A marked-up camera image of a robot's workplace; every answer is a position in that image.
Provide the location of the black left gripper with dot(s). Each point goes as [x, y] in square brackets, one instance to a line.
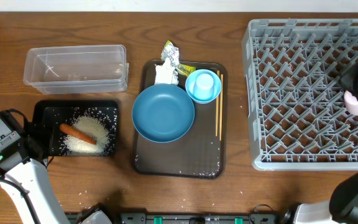
[41, 132]

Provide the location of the white pink cup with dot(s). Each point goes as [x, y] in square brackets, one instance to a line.
[351, 103]

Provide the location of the orange carrot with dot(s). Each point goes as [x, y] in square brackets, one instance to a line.
[69, 130]

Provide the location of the pile of white rice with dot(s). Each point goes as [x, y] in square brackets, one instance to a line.
[100, 123]

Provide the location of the dark blue plate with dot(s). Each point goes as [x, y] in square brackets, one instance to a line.
[163, 113]

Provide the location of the light blue bowl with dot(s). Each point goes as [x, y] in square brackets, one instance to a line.
[190, 81]

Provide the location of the light blue cup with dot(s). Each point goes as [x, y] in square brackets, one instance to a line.
[203, 88]

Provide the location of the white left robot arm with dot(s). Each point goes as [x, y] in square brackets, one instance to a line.
[24, 178]

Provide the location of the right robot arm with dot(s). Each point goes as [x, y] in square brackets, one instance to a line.
[342, 207]

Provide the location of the grey dishwasher rack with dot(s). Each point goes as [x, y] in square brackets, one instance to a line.
[297, 119]

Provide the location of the black rectangular tray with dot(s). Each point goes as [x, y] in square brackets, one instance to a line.
[50, 114]

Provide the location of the clear plastic bin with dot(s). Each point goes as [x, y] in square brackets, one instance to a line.
[77, 69]

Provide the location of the right wooden chopstick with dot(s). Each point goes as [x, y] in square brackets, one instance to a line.
[221, 108]

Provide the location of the wooden chopstick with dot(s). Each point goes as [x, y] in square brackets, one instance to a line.
[221, 108]
[217, 110]

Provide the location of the crumpled white napkin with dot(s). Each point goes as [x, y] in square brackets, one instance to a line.
[166, 74]

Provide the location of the left wooden chopstick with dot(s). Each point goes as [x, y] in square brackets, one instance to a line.
[217, 110]

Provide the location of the crumpled silver foil wrapper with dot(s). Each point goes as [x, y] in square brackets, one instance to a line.
[172, 53]

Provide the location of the yellow snack packet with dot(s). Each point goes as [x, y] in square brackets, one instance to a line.
[185, 70]

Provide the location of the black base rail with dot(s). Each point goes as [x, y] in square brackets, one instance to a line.
[142, 218]

